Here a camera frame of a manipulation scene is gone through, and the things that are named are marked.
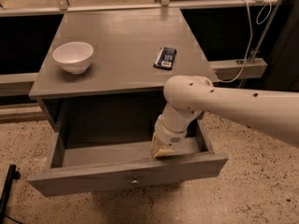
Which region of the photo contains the grey wooden drawer cabinet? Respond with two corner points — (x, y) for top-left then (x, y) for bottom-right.
(30, 8), (217, 138)

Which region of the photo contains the black stand leg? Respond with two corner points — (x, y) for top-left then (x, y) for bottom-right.
(0, 164), (21, 224)

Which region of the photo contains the dark blue snack packet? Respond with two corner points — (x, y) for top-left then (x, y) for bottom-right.
(153, 47), (177, 70)

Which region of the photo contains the grey top drawer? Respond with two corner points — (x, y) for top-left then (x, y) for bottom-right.
(26, 119), (229, 198)

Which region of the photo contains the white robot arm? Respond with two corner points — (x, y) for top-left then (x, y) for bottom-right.
(151, 76), (299, 158)

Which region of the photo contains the white hanging cable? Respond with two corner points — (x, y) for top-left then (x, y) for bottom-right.
(216, 0), (273, 85)

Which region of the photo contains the white ceramic bowl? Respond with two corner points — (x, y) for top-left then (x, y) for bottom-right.
(52, 42), (94, 74)

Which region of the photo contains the diagonal metal support rod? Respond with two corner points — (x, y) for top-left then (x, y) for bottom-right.
(237, 0), (290, 89)

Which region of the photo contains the metal railing frame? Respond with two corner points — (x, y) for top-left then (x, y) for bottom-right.
(0, 0), (290, 98)

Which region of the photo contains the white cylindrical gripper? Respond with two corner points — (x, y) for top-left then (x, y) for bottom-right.
(150, 104), (201, 158)

